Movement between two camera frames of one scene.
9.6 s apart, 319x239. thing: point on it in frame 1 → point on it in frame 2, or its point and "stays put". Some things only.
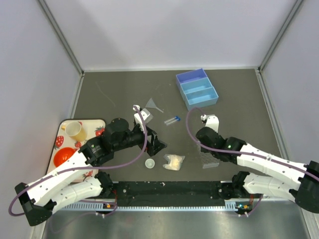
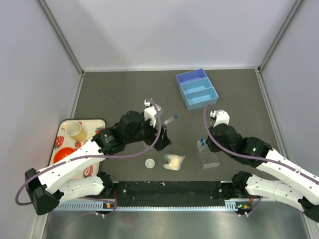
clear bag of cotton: (174, 162) stays put
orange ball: (63, 155) stays put
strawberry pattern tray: (93, 128) stays put
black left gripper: (156, 145) → (163, 140)
